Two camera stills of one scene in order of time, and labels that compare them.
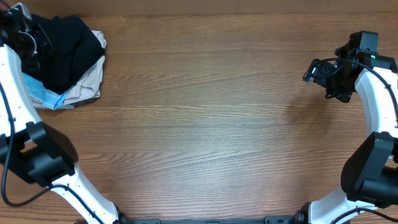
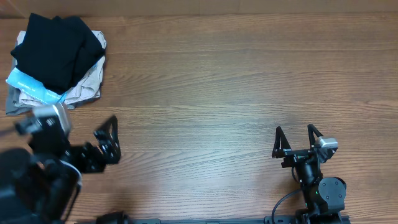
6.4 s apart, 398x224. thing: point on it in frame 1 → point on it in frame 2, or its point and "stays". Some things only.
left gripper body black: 36,44 → 84,160
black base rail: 298,219 stays
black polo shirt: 74,49 stays
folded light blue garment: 36,89 stays
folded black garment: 75,48 stays
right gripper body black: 337,83 → 295,156
